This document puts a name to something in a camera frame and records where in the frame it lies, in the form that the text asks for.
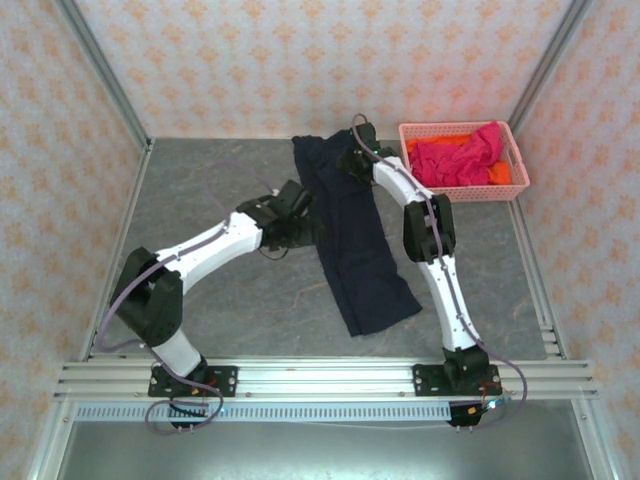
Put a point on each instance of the navy blue t-shirt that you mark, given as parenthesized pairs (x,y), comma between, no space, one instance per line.
(350,250)

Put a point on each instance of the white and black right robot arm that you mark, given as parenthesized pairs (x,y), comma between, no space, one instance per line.
(452,305)

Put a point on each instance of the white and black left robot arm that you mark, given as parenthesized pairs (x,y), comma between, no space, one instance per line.
(210,247)

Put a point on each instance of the magenta t-shirt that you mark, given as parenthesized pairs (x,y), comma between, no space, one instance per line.
(450,162)

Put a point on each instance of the pink plastic basket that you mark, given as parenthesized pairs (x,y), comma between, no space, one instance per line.
(480,194)

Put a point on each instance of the orange t-shirt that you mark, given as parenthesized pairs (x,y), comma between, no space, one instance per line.
(500,173)

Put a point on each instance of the aluminium mounting rail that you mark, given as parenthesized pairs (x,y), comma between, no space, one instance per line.
(325,380)

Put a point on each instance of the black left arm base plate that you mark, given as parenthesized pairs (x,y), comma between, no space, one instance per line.
(225,380)

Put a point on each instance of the aluminium table side rail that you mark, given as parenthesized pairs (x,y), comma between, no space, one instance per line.
(127,210)
(537,280)

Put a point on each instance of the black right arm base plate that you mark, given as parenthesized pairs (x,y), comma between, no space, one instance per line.
(425,380)

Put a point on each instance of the black electronics bracket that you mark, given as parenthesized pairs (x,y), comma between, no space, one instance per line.
(187,410)
(465,415)

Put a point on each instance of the aluminium frame post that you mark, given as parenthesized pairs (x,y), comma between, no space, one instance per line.
(100,65)
(550,60)

